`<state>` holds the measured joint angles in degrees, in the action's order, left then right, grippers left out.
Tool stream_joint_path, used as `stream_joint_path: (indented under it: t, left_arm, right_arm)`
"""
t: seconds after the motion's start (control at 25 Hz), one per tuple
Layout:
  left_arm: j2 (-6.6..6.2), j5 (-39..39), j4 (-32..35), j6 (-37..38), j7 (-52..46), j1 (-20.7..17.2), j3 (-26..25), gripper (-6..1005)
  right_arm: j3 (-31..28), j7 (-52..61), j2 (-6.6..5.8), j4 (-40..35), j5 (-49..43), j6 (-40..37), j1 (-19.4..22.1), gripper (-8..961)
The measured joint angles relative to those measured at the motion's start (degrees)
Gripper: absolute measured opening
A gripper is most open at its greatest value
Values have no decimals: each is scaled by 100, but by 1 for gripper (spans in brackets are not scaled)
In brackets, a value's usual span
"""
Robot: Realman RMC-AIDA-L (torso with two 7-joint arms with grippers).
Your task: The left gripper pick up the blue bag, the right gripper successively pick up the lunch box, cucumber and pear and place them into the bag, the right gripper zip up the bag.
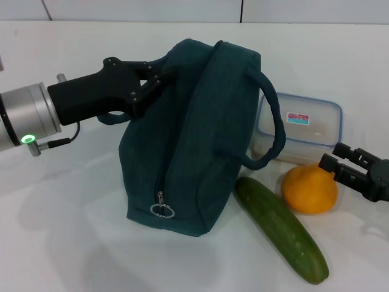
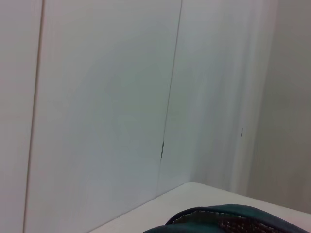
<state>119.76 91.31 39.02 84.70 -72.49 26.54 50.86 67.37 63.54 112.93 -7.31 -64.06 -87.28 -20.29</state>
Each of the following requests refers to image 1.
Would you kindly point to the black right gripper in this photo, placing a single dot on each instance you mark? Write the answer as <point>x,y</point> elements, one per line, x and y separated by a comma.
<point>380,182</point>

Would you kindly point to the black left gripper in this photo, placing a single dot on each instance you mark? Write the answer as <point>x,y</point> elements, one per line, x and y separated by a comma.
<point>91,97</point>

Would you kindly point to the silver left gripper plug stub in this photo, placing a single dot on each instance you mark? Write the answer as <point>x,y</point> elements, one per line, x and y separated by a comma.
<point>61,78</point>

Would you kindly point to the dark teal fabric bag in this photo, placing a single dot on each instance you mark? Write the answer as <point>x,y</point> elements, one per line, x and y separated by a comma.
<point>188,146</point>

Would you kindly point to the orange yellow pear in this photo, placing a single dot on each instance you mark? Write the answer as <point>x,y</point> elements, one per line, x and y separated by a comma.
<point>307,191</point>

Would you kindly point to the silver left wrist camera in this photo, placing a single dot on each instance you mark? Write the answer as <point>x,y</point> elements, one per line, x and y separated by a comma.
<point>1,62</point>

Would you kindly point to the clear plastic lidded container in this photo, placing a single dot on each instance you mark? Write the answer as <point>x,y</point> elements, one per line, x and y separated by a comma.
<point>322,121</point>

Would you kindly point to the green cucumber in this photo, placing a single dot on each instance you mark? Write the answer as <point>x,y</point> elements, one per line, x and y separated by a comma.
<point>273,222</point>

